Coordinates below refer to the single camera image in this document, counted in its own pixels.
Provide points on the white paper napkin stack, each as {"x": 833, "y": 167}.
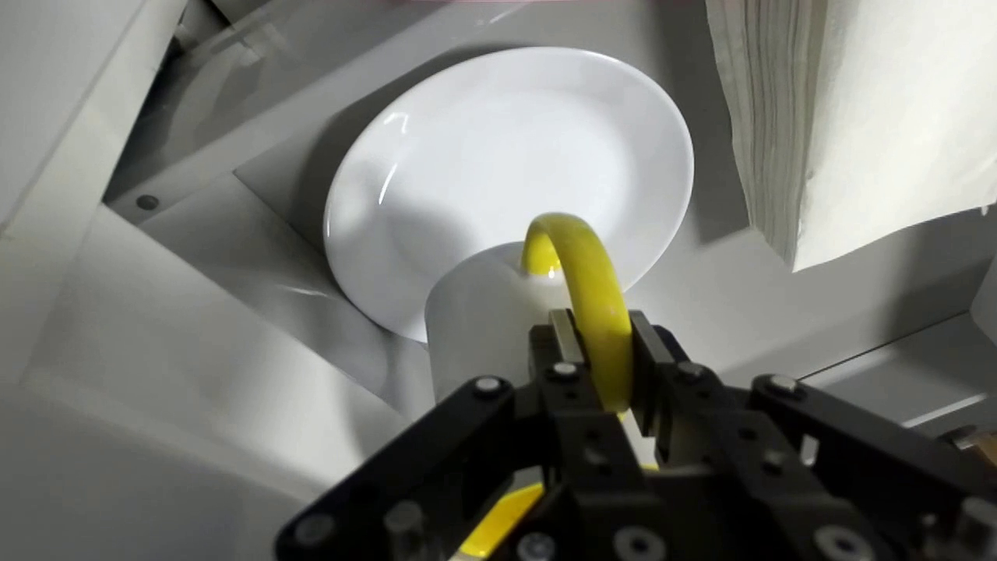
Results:
{"x": 884, "y": 113}

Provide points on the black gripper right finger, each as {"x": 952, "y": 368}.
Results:
{"x": 726, "y": 447}

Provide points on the white round plate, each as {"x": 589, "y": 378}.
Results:
{"x": 500, "y": 156}

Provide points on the grey open drawer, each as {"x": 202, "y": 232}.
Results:
{"x": 260, "y": 126}

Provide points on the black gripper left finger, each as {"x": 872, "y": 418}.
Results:
{"x": 548, "y": 415}

